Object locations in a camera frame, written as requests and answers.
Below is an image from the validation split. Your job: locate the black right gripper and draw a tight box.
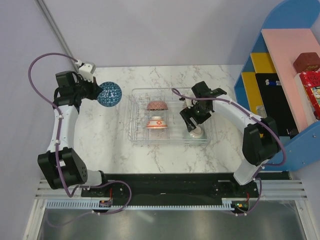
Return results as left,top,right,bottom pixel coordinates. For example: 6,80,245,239
180,100,212,132

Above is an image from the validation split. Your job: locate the pale green glazed bowl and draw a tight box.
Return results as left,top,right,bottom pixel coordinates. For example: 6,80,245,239
184,126,206,141

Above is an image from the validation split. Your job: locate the blue triangle pattern bowl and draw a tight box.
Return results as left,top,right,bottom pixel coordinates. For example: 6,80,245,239
97,81,122,108

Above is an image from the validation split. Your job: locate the orange white floral bowl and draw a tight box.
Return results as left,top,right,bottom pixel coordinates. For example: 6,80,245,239
146,116,168,129

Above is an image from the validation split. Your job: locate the red floral pattern bowl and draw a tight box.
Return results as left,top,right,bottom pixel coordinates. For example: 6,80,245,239
146,100,168,111

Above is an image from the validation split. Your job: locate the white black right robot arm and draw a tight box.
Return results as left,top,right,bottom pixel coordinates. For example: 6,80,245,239
172,81,281,197

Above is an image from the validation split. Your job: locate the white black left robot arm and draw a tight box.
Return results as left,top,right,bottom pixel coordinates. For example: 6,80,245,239
37,71,110,197

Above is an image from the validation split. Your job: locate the blue toy shelf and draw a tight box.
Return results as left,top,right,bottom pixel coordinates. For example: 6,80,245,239
234,0,320,171

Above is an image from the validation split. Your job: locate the black board with markers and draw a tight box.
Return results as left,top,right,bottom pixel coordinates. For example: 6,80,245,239
255,73,298,138

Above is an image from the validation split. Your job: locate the red christmas tin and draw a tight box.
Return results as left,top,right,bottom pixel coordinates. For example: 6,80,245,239
299,71,320,119

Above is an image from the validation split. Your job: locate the dark red box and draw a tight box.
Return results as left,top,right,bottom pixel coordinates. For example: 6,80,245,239
293,52,320,74

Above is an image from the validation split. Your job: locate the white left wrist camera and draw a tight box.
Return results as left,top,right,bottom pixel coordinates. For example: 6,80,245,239
75,59,96,83

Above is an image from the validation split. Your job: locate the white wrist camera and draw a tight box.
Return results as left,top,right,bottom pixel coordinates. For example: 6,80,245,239
75,59,96,83
183,98,193,109

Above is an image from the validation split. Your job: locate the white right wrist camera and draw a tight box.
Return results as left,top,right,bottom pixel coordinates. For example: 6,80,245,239
183,98,193,109

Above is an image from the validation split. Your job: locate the clear wire dish rack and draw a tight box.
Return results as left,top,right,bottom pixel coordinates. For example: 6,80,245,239
128,88,214,145

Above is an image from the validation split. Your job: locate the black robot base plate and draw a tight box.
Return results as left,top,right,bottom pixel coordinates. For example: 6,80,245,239
80,171,292,204

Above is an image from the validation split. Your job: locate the aluminium corner post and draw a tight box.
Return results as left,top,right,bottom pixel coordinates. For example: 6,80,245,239
35,0,73,57

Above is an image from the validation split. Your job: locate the white slotted cable duct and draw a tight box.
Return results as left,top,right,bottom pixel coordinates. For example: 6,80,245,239
45,199,244,211

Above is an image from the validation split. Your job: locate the aluminium rail frame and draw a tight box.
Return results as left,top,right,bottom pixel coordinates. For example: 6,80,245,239
23,180,320,240

